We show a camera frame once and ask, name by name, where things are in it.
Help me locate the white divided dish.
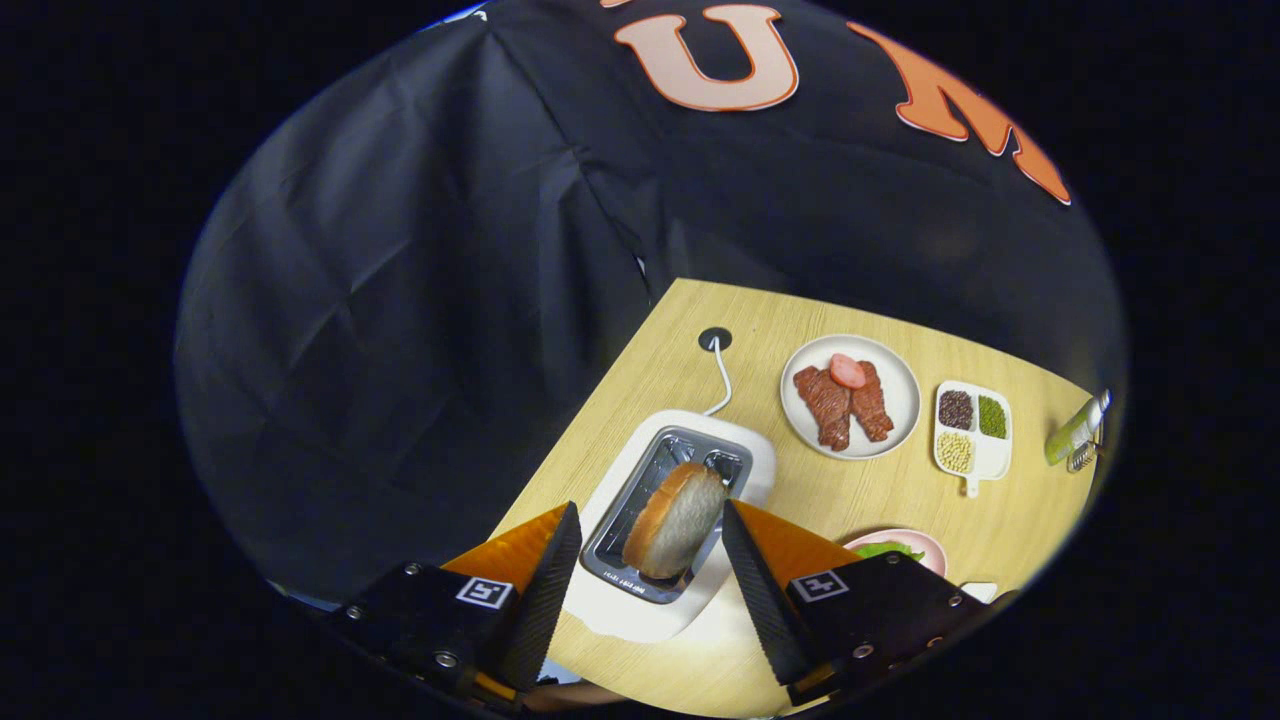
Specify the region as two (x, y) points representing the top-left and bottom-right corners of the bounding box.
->
(932, 380), (1013, 498)

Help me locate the green label metal bottle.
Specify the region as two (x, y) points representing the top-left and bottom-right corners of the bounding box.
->
(1044, 390), (1113, 468)

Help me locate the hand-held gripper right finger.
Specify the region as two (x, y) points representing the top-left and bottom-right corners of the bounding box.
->
(720, 499), (1016, 707)

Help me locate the white toaster cable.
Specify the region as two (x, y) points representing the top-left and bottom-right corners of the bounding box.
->
(703, 340), (734, 417)

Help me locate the grey round plate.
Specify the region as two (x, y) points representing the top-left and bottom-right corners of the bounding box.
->
(780, 334), (922, 460)

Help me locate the brown steak piece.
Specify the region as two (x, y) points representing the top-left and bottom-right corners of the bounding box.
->
(793, 366), (853, 452)
(850, 360), (895, 443)

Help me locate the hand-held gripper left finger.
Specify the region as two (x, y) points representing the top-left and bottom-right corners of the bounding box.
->
(335, 501), (583, 711)

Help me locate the thick brown crust bread slice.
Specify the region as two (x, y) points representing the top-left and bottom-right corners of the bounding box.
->
(621, 461), (728, 581)

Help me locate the black backdrop cloth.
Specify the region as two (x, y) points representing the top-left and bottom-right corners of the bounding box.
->
(175, 0), (1126, 601)

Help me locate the pink plate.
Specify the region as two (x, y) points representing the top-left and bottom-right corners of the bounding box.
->
(843, 528), (948, 579)

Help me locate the white toaster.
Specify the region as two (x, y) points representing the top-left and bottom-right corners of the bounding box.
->
(560, 409), (778, 644)

